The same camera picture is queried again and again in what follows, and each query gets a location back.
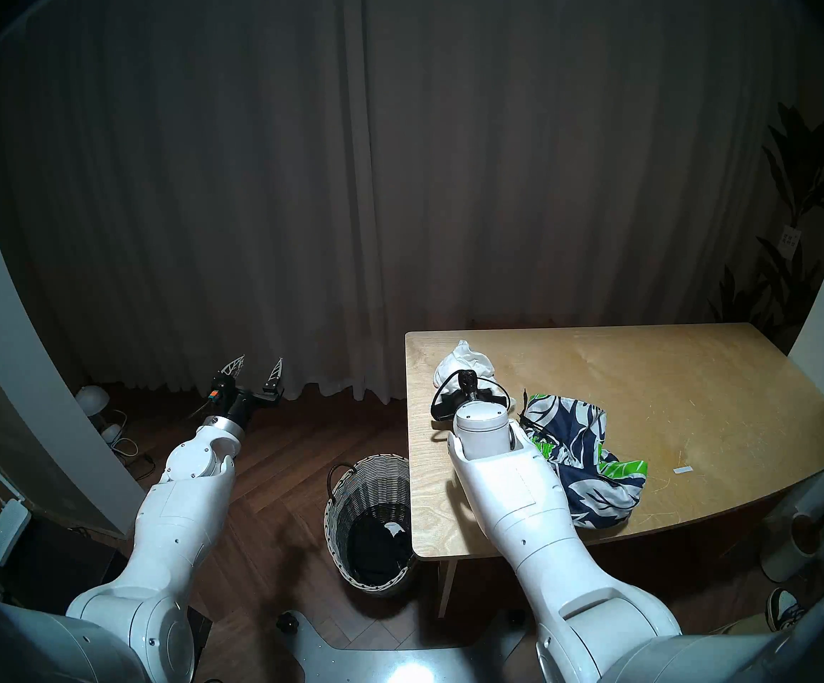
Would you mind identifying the black garment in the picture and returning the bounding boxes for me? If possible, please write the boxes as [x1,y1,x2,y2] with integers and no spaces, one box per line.
[346,517,413,584]

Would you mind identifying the white cylindrical bin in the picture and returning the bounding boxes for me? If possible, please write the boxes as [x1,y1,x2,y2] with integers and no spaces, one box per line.
[760,511,822,583]

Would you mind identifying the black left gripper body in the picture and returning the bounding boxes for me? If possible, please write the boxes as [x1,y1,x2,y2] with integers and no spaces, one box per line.
[206,374,285,428]

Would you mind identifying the long grey curtain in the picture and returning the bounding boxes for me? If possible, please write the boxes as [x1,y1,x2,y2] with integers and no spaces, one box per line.
[0,0,811,405]

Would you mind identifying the white floor cable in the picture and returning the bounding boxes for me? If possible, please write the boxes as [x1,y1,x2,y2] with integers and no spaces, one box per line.
[107,410,158,477]

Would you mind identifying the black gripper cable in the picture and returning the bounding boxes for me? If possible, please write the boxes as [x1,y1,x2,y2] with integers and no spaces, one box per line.
[430,377,513,424]

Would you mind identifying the woven wicker laundry hamper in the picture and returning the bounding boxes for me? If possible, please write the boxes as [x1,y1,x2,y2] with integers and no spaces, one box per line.
[323,454,420,598]

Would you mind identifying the white satin garment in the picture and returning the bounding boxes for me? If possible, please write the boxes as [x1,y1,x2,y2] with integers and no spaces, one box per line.
[433,340,498,392]

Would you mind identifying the black white sneaker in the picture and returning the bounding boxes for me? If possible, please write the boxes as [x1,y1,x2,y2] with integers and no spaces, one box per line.
[767,588,808,634]

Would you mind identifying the white mushroom lamp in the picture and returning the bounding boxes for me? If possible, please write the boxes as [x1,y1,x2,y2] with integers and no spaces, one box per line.
[74,385,128,445]

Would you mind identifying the potted plant with paper tag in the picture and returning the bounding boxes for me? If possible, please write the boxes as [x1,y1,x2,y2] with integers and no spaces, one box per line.
[709,103,824,349]

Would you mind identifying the light wooden table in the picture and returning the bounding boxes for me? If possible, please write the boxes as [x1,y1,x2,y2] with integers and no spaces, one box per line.
[405,323,824,618]

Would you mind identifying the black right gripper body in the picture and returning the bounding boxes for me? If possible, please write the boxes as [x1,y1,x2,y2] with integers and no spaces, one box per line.
[432,369,511,422]

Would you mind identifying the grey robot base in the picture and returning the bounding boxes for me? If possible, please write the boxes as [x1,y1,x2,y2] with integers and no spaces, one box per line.
[275,609,530,683]

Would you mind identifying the navy green leaf print shorts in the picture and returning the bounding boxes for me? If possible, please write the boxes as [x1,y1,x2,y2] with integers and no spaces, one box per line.
[519,388,649,530]

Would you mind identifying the black computer case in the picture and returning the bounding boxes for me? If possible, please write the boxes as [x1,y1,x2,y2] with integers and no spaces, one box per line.
[0,518,132,618]

